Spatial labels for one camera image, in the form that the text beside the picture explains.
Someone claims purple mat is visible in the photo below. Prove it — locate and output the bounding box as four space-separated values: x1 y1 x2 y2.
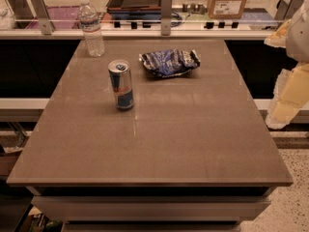
26 6 79 30

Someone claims cardboard box with label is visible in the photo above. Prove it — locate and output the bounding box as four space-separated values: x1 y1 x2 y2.
207 0 247 19

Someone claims middle metal rail bracket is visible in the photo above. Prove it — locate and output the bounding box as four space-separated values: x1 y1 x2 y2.
161 0 172 36

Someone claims blue chip bag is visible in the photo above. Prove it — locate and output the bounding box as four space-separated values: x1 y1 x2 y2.
139 49 201 78

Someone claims right metal rail bracket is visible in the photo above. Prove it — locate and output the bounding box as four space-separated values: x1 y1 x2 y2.
275 0 304 21

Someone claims metal rail bracket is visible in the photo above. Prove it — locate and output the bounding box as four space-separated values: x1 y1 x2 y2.
275 0 304 21
161 0 172 36
31 0 54 35

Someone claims clear plastic water bottle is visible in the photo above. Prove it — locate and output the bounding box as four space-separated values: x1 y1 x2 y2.
78 0 105 57

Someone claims left metal rail bracket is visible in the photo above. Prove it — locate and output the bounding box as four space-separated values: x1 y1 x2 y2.
31 0 54 35

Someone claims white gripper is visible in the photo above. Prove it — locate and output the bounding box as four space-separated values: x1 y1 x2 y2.
264 0 309 130

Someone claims silver blue energy drink can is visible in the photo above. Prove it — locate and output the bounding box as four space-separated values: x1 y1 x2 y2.
108 59 134 109

